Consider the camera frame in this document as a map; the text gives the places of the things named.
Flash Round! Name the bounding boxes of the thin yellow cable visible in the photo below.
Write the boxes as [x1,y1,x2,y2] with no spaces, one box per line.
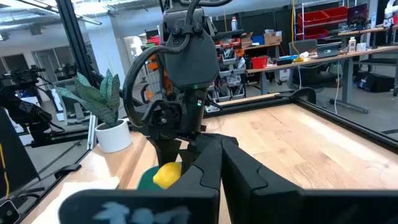
[0,142,11,200]

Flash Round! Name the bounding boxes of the red plastic bin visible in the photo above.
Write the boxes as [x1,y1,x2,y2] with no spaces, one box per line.
[251,55,269,70]

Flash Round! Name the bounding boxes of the long ceiling light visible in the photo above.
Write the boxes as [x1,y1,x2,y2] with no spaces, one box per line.
[14,0,103,26]

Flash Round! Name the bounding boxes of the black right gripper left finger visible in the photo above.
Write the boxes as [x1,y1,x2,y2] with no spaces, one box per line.
[58,136,223,224]

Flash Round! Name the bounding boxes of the small black stereo camera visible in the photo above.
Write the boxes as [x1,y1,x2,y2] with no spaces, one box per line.
[0,198,21,224]

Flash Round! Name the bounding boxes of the black office chair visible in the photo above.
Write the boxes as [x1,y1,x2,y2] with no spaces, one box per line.
[287,39,343,91]

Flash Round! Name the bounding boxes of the red storage bin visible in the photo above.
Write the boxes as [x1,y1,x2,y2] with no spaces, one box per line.
[297,11,330,27]
[298,27,330,40]
[322,6,348,22]

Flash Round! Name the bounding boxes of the teal plastic container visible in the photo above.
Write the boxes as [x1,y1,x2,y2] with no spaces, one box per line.
[136,166,165,190]

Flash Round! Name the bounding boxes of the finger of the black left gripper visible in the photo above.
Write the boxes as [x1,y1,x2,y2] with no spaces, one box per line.
[147,138,183,167]
[181,139,200,175]

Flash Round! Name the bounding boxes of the yellow hanging cable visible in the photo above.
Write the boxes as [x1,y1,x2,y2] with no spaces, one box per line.
[290,0,304,63]

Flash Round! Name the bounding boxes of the white hanging cable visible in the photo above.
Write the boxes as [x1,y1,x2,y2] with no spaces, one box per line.
[333,60,341,115]

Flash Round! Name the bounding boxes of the yellow toy lemon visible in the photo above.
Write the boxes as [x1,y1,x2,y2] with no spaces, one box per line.
[152,161,183,190]

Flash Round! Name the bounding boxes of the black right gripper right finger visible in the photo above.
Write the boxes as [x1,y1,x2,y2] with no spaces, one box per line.
[221,138,398,224]

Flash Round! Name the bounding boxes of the black floor case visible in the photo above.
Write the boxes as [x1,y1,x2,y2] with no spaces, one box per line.
[354,71,396,93]

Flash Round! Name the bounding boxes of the wooden desk grey legs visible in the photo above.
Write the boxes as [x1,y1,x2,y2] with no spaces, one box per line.
[338,24,398,38]
[245,45,398,114]

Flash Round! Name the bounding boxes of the green plant in white pot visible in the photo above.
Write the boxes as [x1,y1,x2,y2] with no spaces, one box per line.
[55,68,133,154]

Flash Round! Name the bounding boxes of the large cardboard box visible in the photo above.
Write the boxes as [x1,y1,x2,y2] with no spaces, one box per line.
[263,30,283,46]

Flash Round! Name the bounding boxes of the grey laptop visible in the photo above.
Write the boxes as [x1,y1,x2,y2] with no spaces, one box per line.
[316,42,343,59]

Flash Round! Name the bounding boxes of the silver aluminium post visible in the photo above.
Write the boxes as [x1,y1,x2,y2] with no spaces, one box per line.
[86,112,98,151]

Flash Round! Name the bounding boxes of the small cardboard box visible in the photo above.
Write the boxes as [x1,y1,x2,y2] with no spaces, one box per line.
[239,32,254,47]

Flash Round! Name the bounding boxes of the dark monitor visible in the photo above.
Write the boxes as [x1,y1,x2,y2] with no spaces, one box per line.
[347,2,368,26]

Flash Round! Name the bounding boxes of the white folded cloth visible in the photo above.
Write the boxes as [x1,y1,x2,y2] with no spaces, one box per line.
[30,176,121,224]

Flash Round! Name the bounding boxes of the black panel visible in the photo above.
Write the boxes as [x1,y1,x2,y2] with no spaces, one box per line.
[0,105,42,200]

